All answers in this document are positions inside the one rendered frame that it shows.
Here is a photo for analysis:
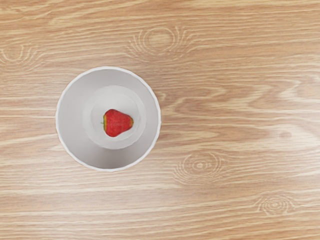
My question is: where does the red strawberry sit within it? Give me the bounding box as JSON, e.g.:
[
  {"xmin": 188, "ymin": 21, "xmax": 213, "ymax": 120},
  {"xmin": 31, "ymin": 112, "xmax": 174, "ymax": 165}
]
[{"xmin": 100, "ymin": 108, "xmax": 134, "ymax": 138}]

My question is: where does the white deep bowl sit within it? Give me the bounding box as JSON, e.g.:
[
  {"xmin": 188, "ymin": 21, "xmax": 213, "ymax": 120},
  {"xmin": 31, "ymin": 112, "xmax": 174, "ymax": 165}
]
[{"xmin": 55, "ymin": 66, "xmax": 162, "ymax": 173}]

